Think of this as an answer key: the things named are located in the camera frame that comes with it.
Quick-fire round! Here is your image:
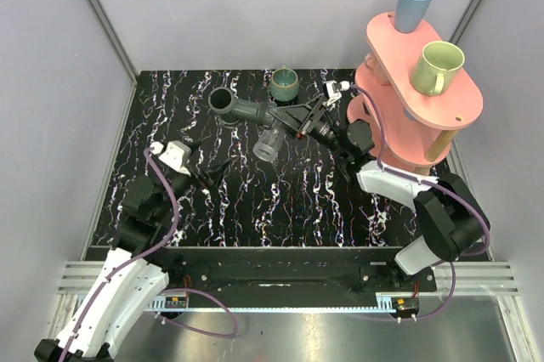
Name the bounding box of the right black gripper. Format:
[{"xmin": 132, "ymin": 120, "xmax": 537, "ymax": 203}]
[{"xmin": 267, "ymin": 93, "xmax": 350, "ymax": 160}]

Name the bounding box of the dark grey pipe tee fitting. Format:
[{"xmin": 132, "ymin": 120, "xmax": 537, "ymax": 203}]
[{"xmin": 208, "ymin": 88, "xmax": 276, "ymax": 128}]

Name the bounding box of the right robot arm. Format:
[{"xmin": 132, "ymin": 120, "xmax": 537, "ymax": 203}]
[{"xmin": 272, "ymin": 98, "xmax": 490, "ymax": 291}]

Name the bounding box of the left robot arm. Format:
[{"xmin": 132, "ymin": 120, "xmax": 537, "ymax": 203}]
[{"xmin": 34, "ymin": 141, "xmax": 229, "ymax": 361}]

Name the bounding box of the teal ceramic bowl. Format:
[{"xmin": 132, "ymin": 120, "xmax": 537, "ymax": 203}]
[{"xmin": 269, "ymin": 67, "xmax": 299, "ymax": 102}]

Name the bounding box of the pink three-tier shelf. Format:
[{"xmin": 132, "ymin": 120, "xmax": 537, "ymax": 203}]
[{"xmin": 347, "ymin": 12, "xmax": 484, "ymax": 175}]

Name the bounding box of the green ceramic mug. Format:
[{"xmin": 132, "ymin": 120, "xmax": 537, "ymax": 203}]
[{"xmin": 411, "ymin": 41, "xmax": 465, "ymax": 97}]

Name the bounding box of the blue plastic cup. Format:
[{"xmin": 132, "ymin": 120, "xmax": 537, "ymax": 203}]
[{"xmin": 394, "ymin": 0, "xmax": 432, "ymax": 34}]

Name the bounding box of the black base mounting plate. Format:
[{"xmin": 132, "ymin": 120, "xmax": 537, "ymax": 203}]
[{"xmin": 144, "ymin": 247, "xmax": 437, "ymax": 293}]

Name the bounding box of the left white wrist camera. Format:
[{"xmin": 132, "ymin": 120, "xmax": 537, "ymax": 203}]
[{"xmin": 150, "ymin": 141, "xmax": 192, "ymax": 176}]

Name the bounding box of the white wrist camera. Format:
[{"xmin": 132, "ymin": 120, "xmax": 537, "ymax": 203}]
[
  {"xmin": 150, "ymin": 141, "xmax": 192, "ymax": 176},
  {"xmin": 323, "ymin": 81, "xmax": 351, "ymax": 108}
]

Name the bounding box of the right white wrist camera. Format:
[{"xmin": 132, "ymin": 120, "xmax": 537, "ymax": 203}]
[{"xmin": 323, "ymin": 81, "xmax": 351, "ymax": 108}]

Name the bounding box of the aluminium rail frame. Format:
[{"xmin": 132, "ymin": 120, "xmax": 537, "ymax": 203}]
[{"xmin": 54, "ymin": 262, "xmax": 524, "ymax": 316}]

